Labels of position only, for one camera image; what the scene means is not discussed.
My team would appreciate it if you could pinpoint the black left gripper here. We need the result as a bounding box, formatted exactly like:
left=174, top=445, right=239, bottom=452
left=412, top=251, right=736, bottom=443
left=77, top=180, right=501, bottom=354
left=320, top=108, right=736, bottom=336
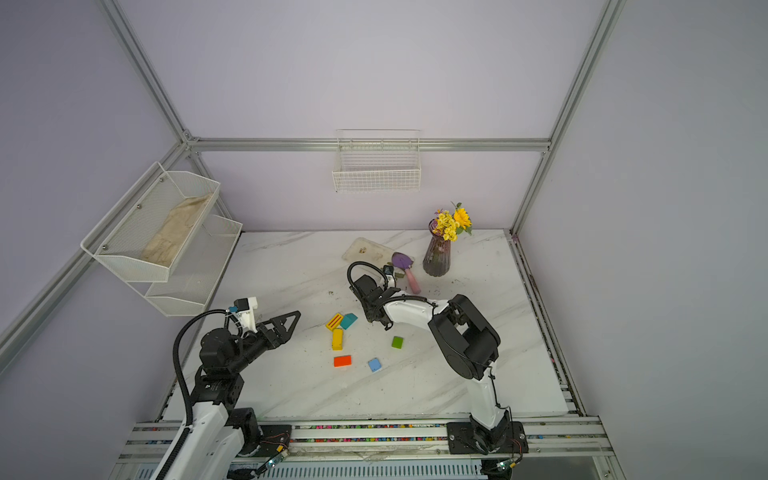
left=228, top=310, right=299, bottom=374

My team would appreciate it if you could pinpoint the yellow red striped block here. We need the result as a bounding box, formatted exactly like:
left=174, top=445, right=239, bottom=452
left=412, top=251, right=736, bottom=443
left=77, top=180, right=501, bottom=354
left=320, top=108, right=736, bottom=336
left=325, top=313, right=344, bottom=331

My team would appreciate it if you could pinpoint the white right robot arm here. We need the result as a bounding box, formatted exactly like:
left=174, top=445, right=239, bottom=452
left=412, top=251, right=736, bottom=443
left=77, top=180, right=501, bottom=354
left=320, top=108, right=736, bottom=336
left=350, top=275, right=514, bottom=454

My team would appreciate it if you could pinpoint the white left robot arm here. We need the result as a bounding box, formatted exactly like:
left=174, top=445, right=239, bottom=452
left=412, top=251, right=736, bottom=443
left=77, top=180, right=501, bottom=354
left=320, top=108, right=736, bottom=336
left=153, top=309, right=301, bottom=479

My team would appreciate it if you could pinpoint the teal wood block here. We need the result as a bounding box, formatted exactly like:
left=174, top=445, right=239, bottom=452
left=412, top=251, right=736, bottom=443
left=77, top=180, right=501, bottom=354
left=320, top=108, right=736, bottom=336
left=340, top=313, right=358, bottom=330

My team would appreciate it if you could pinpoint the yellow wood block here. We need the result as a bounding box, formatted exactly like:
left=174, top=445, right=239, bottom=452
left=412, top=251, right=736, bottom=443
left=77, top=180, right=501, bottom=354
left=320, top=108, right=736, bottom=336
left=331, top=328, right=344, bottom=351

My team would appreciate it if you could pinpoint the light blue wood block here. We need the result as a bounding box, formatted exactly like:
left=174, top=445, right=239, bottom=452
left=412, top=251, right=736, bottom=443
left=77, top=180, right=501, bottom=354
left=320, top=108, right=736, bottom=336
left=368, top=358, right=382, bottom=372

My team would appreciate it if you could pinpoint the red orange flat block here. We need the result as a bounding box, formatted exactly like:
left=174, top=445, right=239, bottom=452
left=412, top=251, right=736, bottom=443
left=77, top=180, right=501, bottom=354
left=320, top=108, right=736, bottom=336
left=333, top=355, right=352, bottom=368

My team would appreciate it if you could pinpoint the beige dirty cloth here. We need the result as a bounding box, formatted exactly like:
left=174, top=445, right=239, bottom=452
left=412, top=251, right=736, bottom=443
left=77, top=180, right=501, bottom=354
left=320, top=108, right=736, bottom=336
left=342, top=237, right=395, bottom=267

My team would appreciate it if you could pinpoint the purple glass vase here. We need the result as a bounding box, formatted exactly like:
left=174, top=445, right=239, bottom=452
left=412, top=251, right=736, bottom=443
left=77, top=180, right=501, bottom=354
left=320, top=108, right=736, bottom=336
left=422, top=219, right=452, bottom=277

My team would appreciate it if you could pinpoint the white mesh lower shelf basket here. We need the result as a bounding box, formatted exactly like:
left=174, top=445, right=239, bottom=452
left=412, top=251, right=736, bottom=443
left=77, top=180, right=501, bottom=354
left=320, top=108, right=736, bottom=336
left=145, top=214, right=242, bottom=317

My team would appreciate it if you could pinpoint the white mesh shelf basket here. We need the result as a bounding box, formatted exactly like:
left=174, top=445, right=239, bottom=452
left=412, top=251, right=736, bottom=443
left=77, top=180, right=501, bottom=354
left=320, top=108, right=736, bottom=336
left=145, top=214, right=242, bottom=317
left=80, top=163, right=220, bottom=283

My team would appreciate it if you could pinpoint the yellow flower bouquet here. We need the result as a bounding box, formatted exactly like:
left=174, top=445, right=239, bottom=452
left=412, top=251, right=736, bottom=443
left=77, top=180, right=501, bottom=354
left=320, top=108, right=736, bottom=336
left=429, top=202, right=473, bottom=242

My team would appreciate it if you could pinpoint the beige glove in basket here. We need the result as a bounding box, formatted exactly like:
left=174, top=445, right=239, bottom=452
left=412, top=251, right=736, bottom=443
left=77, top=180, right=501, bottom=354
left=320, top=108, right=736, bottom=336
left=140, top=194, right=211, bottom=267

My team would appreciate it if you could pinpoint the white mesh upper shelf basket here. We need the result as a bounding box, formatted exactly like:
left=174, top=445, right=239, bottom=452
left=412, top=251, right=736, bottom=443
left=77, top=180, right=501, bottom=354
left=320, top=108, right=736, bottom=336
left=80, top=163, right=220, bottom=283

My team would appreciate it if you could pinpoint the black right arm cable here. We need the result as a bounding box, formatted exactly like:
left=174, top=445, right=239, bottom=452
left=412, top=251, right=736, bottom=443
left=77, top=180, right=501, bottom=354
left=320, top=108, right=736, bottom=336
left=346, top=260, right=391, bottom=301

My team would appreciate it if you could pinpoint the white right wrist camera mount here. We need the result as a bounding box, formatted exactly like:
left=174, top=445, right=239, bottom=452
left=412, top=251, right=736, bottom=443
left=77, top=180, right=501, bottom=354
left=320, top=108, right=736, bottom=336
left=382, top=264, right=397, bottom=289

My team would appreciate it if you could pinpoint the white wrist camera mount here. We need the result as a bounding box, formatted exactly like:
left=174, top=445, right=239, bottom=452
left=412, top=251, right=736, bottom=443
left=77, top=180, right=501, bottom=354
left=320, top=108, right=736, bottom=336
left=230, top=296, right=258, bottom=332
left=382, top=264, right=397, bottom=289

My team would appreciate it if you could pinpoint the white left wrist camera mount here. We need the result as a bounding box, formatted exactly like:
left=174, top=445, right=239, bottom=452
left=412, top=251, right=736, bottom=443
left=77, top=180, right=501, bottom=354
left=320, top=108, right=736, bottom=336
left=230, top=296, right=258, bottom=332

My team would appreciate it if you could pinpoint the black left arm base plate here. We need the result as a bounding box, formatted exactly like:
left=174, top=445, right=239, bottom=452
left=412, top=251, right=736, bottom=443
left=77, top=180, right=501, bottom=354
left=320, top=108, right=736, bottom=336
left=237, top=424, right=293, bottom=458

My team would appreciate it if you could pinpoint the white wire wall basket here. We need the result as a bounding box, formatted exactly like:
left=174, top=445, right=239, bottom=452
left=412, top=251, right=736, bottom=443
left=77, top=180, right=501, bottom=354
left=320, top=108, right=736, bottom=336
left=332, top=129, right=422, bottom=194

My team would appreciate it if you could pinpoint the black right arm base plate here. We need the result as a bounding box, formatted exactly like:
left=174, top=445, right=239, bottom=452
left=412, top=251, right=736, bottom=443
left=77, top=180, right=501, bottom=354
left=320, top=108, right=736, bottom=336
left=446, top=421, right=529, bottom=455

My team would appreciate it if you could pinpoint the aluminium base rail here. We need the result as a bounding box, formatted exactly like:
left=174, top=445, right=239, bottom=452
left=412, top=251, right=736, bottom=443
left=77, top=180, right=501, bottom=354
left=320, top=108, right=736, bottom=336
left=117, top=416, right=615, bottom=464

